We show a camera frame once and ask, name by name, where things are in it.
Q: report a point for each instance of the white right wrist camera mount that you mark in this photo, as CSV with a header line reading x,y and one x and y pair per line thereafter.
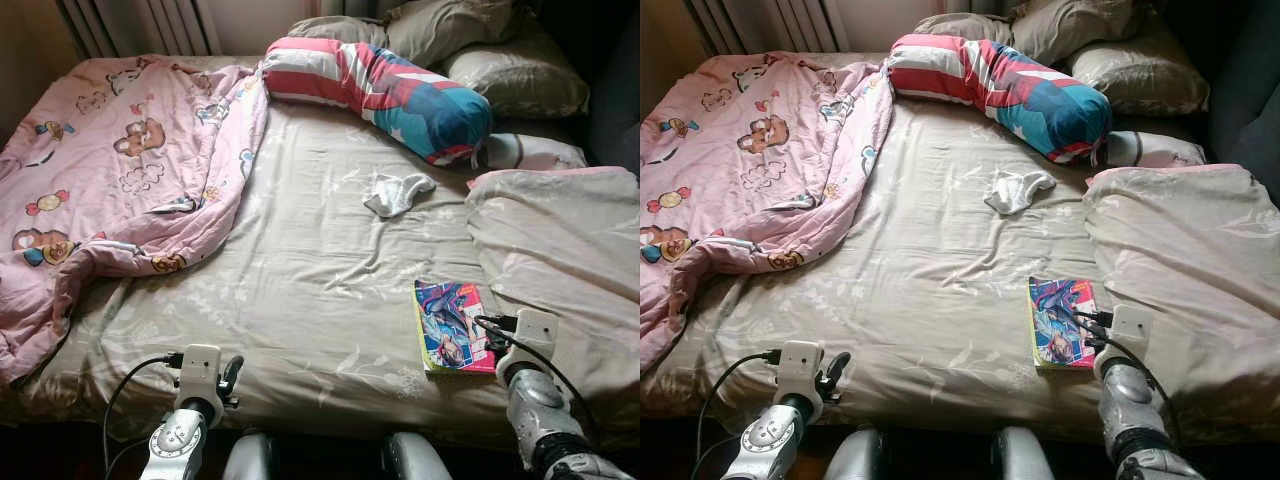
x,y
1130,332
537,335

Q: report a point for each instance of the beige floral bed sheet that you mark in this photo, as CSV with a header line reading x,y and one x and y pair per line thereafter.
x,y
320,290
940,290

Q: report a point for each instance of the white patterned pillow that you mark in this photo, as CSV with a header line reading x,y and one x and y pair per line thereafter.
x,y
540,152
1160,150

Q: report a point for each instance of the beige floral folded duvet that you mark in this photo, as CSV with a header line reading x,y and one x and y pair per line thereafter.
x,y
570,240
1190,250

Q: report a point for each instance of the silver robot right leg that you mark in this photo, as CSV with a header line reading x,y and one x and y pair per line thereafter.
x,y
1020,456
418,458

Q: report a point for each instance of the dark bed base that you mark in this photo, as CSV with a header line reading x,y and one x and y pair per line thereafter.
x,y
330,462
940,462

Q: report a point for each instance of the pink cartoon print quilt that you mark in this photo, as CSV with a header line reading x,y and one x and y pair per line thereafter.
x,y
120,150
740,140

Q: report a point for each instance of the colourful comic book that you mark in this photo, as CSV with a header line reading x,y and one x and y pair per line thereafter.
x,y
1060,325
452,330

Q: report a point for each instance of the striped red blue bolster pillow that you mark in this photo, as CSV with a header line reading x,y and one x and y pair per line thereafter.
x,y
380,95
1000,90

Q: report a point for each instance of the grey pleated curtain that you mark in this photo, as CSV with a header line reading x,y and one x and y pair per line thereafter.
x,y
760,25
130,25

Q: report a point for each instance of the dark upholstered chair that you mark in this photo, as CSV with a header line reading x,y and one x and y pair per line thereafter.
x,y
1250,110
618,110

